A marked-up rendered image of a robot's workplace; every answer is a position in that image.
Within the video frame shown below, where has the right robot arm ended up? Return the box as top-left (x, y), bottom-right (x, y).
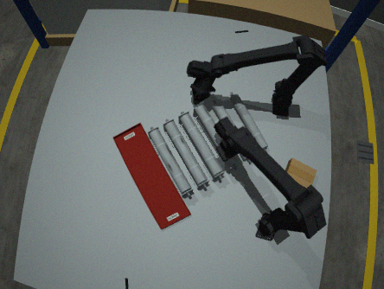
top-left (187, 35), bottom-right (328, 117)

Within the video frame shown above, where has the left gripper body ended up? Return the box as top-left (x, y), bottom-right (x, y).
top-left (216, 145), bottom-right (239, 161)

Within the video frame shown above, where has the brown cardboard box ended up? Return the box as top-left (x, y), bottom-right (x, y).
top-left (285, 158), bottom-right (317, 188)

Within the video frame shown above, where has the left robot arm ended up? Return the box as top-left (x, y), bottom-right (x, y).
top-left (214, 117), bottom-right (327, 241)

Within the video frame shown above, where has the red scrap tray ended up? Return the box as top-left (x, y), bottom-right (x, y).
top-left (113, 123), bottom-right (190, 229)

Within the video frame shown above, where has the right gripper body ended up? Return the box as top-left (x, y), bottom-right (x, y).
top-left (190, 77), bottom-right (215, 98)

